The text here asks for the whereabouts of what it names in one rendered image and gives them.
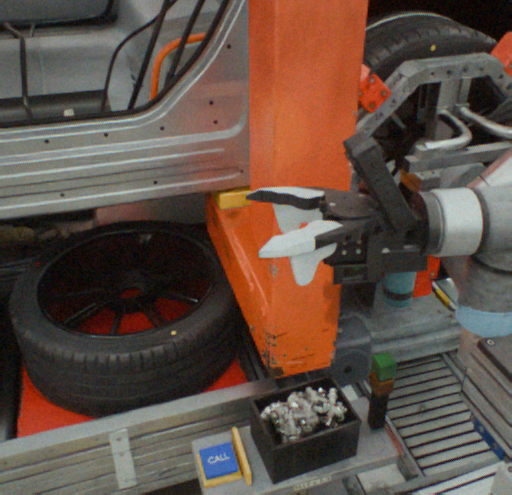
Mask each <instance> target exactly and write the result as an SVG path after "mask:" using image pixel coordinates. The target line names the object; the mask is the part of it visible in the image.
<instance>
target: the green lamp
mask: <svg viewBox="0 0 512 495"><path fill-rule="evenodd" d="M397 366H398V365H397V362H396V360H395V359H393V357H392V356H391V354H390V353H384V354H378V355H374V356H373V360H372V370H373V372H374V373H375V375H376V376H377V378H379V379H380V381H382V379H384V380H386V378H390V377H395V376H396V372H397Z"/></svg>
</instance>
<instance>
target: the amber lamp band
mask: <svg viewBox="0 0 512 495"><path fill-rule="evenodd" d="M369 384H370V386H371V388H372V390H373V391H374V393H375V396H376V397H380V396H384V395H388V394H392V392H393V390H394V384H395V380H394V378H391V380H390V381H386V382H382V383H380V382H379V381H377V378H376V376H375V375H374V372H371V375H370V383H369Z"/></svg>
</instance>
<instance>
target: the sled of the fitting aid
mask: <svg viewBox="0 0 512 495"><path fill-rule="evenodd" d="M431 291H432V292H433V294H434V295H435V296H436V297H437V298H438V300H439V302H441V303H442V304H443V305H444V306H445V307H446V308H447V310H448V311H449V312H450V314H451V315H452V319H451V323H450V325H447V326H443V327H437V328H433V329H429V330H423V332H419V333H414V334H409V335H405V336H400V337H395V338H391V339H386V340H382V341H377V342H373V350H372V352H373V356H374V355H378V354H384V353H390V354H391V356H392V357H393V359H395V360H396V362H400V361H404V360H408V359H414V358H418V357H422V356H427V355H431V354H435V353H440V352H445V351H449V350H454V349H458V347H459V342H460V338H461V334H462V330H463V326H462V325H461V324H460V322H459V321H458V319H457V317H456V309H455V308H454V307H452V305H451V304H450V301H449V300H448V299H447V296H446V295H445V294H444V293H443V292H442V291H440V290H437V289H436V287H435V286H434V285H432V290H431Z"/></svg>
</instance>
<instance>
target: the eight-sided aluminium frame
mask: <svg viewBox="0 0 512 495"><path fill-rule="evenodd" d="M504 67H506V66H504V65H502V64H501V62H500V60H499V59H498V58H496V57H494V56H491V55H489V54H487V53H485V52H483V53H475V52H474V53H472V54H461V55H460V56H451V57H440V58H429V59H419V60H416V59H413V60H408V61H403V63H402V64H401V65H400V66H399V67H398V68H397V69H395V72H394V73H393V75H392V76H390V77H389V78H388V79H387V80H386V81H385V82H384V84H385V85H386V87H387V89H388V90H389V91H390V92H391V94H390V96H389V97H388V98H387V99H386V100H385V101H384V102H383V104H382V105H381V106H379V107H378V108H377V109H376V110H375V111H374V112H373V113H372V114H370V113H369V112H368V111H367V110H364V109H363V108H362V107H360V108H359V110H358V111H357V120H356V132H355V134H356V133H358V131H359V130H362V131H363V133H364V134H365V135H366V136H368V137H370V136H371V135H372V134H373V132H374V131H375V130H376V129H377V128H378V127H379V126H380V125H382V124H383V122H384V121H385V120H386V119H387V117H388V116H389V115H390V114H391V113H392V112H393V111H394V110H396V109H397V108H398V107H399V106H400V105H401V103H402V102H403V101H404V100H405V99H406V98H407V97H409V96H410V95H411V94H412V92H413V90H414V89H415V88H416V87H417V86H418V85H421V84H426V83H436V82H440V81H443V79H450V80H455V79H462V77H472V78H474V77H482V79H484V80H485V81H486V83H487V84H488V85H489V88H490V89H491V90H492V92H493V93H494V94H495V96H496V97H498V98H499V100H500V102H501V103H503V101H504V100H506V99H507V98H508V97H511V96H512V78H511V75H510V74H508V73H507V72H505V71H504V70H503V69H504ZM391 100H392V101H391ZM359 178H360V175H358V174H357V173H356V172H355V171H354V169H352V168H351V176H350V188H349V191H356V192H358V189H359Z"/></svg>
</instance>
